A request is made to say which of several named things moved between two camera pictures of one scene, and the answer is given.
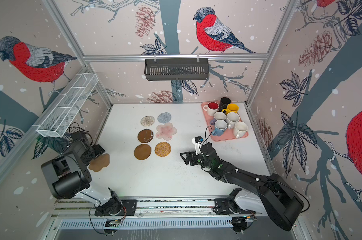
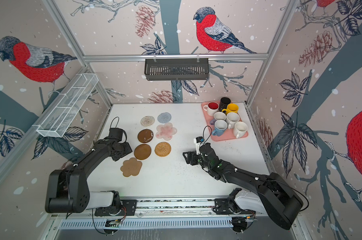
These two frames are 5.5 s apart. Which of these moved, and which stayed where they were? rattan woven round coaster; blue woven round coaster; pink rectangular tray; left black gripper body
Moved: left black gripper body
Stayed: blue woven round coaster; pink rectangular tray; rattan woven round coaster
